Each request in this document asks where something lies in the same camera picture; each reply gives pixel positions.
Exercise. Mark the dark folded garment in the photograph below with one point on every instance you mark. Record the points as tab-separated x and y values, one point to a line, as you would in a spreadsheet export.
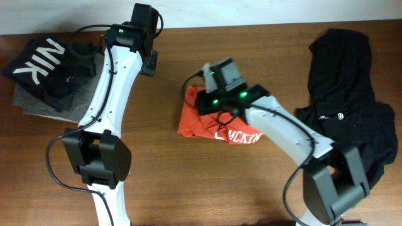
65	80

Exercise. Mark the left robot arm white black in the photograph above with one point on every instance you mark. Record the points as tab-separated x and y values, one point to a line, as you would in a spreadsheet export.
95	150

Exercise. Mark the black crumpled garment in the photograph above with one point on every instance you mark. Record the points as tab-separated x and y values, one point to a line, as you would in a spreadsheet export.
343	106

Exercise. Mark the red printed t-shirt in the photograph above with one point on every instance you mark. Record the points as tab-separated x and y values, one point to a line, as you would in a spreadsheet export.
192	124

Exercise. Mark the grey folded garment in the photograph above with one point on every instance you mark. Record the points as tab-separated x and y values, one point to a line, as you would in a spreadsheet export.
80	99

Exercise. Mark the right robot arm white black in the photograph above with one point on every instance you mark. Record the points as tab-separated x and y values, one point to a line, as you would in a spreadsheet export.
334	179

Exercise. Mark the black shirt white letters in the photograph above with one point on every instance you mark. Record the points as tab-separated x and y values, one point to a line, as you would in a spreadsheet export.
33	66

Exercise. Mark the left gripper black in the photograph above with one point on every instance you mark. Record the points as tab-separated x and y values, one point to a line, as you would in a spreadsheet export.
150	68

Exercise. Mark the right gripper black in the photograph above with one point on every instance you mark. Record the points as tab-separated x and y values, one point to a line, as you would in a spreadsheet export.
202	107

